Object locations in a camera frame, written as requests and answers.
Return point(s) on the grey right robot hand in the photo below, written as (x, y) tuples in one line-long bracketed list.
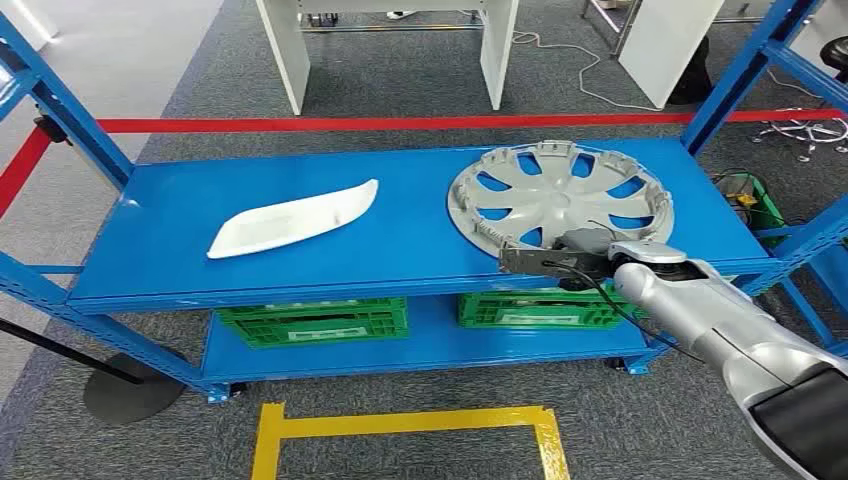
[(570, 262)]

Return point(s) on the grey plastic wheel hubcap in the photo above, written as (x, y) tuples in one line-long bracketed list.
[(563, 199)]

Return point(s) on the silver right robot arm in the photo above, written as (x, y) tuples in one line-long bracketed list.
[(729, 324)]

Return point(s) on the blue metal shelf rack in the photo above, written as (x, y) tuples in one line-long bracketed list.
[(397, 218)]

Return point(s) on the white curved plastic part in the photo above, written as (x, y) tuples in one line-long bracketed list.
[(291, 222)]

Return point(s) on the green plastic crate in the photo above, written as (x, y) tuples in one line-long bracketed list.
[(311, 328), (530, 311)]

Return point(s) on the black bulky object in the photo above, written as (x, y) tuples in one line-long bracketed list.
[(692, 79)]

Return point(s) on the red barrier tape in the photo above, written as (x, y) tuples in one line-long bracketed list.
[(397, 123)]

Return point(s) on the white table panel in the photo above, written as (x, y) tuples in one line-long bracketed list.
[(662, 46)]

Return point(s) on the black stool with chrome base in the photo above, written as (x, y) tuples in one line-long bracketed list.
[(836, 52)]

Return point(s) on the white table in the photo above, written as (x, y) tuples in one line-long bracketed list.
[(285, 60)]

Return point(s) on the black stanchion with round base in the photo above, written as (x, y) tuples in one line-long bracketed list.
[(132, 397)]

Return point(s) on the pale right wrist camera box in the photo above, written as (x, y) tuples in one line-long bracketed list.
[(646, 252)]

